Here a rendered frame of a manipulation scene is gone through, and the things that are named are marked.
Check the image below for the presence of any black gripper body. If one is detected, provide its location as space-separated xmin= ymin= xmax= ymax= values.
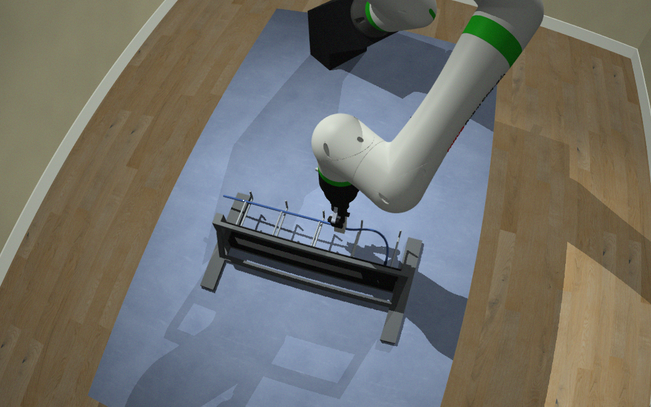
xmin=324 ymin=193 xmax=358 ymax=213

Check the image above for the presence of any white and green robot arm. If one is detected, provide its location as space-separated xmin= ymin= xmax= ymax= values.
xmin=311 ymin=0 xmax=544 ymax=213

